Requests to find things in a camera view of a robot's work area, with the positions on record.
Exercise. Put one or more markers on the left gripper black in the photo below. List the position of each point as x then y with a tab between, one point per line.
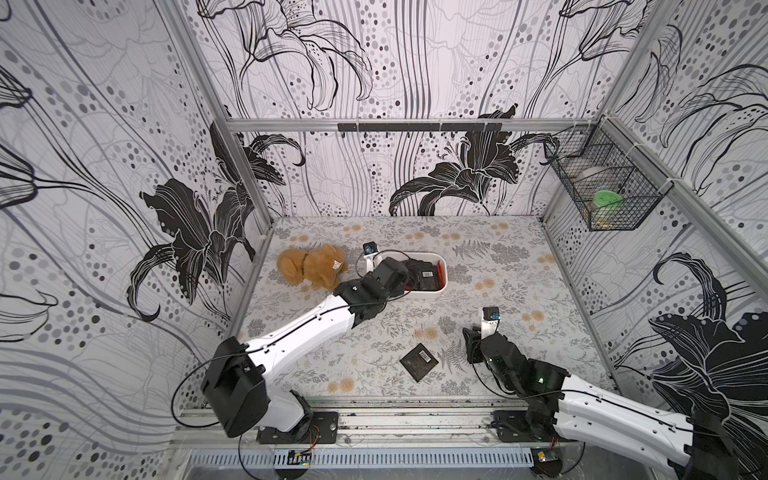
397	289

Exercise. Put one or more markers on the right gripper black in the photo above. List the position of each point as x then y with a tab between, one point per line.
474	345

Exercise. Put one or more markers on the black tea bag sachet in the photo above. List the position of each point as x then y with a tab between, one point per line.
422	276

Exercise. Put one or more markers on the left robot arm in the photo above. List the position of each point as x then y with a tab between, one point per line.
239	383

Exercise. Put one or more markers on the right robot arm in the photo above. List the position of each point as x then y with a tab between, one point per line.
563	406

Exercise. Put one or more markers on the white plastic storage box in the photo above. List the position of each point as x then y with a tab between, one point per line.
373	260

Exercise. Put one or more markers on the brown plush dog toy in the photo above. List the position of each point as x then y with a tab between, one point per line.
320	267

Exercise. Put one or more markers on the green lid in basket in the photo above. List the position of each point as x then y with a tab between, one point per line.
606	199

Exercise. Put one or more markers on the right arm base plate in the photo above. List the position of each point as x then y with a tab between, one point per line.
511	426

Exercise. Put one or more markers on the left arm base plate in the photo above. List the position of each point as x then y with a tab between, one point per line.
319	429

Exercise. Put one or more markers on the white perforated cable duct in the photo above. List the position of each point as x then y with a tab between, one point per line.
360	458

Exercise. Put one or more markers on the black bar on rail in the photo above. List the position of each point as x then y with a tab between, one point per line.
418	127

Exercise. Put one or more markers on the black wire basket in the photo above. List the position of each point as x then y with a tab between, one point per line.
587	159

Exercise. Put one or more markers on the aluminium corner frame post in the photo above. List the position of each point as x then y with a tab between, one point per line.
189	48

